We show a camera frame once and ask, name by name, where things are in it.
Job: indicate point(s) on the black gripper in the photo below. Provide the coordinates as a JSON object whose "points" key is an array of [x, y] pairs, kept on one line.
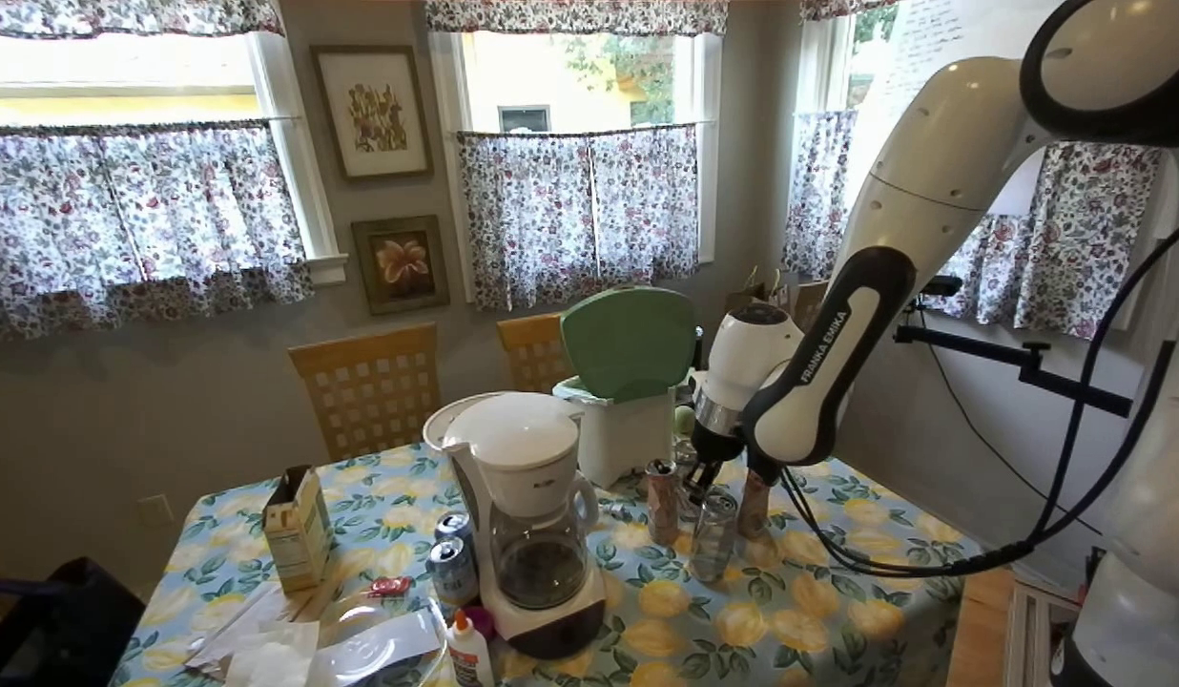
{"points": [[711, 452]]}

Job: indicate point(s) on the brown orange can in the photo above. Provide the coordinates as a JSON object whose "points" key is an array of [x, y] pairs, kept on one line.
{"points": [[660, 503]]}

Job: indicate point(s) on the clear silver can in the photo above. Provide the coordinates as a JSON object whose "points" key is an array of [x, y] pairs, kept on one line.
{"points": [[716, 534]]}

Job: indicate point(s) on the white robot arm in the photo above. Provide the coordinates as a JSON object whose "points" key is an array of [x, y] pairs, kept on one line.
{"points": [[1096, 72]]}

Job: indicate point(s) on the lemon print tablecloth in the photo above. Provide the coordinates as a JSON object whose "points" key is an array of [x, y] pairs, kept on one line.
{"points": [[854, 592]]}

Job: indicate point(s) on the green white trash bin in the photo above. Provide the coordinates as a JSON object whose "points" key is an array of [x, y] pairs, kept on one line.
{"points": [[627, 358]]}

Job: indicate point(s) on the glass coffee carafe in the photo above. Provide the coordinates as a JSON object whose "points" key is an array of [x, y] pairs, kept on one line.
{"points": [[542, 562]]}

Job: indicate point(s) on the wooden chair right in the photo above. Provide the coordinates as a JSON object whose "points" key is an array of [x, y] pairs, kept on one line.
{"points": [[537, 349]]}

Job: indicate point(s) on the wooden chair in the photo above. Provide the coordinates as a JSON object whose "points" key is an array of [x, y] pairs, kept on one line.
{"points": [[537, 349], [371, 390]]}

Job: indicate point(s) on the white coffee maker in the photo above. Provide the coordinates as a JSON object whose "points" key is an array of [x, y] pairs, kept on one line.
{"points": [[517, 452]]}

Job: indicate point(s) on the blue soda can rear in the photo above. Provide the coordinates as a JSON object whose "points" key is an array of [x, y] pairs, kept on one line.
{"points": [[454, 525]]}

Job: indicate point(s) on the blue soda can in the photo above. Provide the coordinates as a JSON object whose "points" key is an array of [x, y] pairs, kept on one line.
{"points": [[454, 525], [453, 574]]}

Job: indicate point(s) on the blue soda can front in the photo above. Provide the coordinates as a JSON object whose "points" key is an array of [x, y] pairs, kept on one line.
{"points": [[453, 574]]}

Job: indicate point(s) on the floral curtain middle window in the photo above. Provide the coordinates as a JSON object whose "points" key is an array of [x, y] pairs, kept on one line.
{"points": [[562, 217]]}

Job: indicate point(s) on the floral curtain window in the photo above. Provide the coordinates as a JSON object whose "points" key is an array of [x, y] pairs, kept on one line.
{"points": [[562, 217], [1049, 266], [109, 226]]}

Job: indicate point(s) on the white glue bottle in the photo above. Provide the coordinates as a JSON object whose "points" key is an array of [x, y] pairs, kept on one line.
{"points": [[472, 654]]}

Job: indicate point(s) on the wooden chair left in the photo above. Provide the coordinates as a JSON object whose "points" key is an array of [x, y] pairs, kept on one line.
{"points": [[371, 390]]}

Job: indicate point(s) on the framed flower picture lower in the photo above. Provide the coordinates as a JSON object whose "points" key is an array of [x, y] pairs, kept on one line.
{"points": [[400, 266]]}

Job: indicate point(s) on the floral curtain right window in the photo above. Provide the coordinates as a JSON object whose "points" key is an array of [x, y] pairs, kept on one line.
{"points": [[1049, 266]]}

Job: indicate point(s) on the clear plastic bag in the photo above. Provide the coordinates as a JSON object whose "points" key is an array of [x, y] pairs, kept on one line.
{"points": [[350, 646]]}

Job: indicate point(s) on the framed botanical picture upper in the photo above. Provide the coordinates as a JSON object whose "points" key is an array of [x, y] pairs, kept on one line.
{"points": [[375, 107]]}

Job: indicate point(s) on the floral valance middle window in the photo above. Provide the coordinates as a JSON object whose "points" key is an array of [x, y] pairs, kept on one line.
{"points": [[576, 17]]}

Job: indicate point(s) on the floral valance window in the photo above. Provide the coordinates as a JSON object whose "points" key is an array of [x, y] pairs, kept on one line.
{"points": [[576, 17], [133, 17]]}

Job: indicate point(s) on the black bag on floor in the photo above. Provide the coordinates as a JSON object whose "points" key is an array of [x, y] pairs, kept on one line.
{"points": [[66, 629]]}

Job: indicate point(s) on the floral curtain left window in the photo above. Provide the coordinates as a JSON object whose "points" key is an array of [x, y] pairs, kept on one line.
{"points": [[109, 226]]}

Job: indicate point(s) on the floral valance left window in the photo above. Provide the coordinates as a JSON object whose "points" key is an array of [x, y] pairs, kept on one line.
{"points": [[133, 17]]}

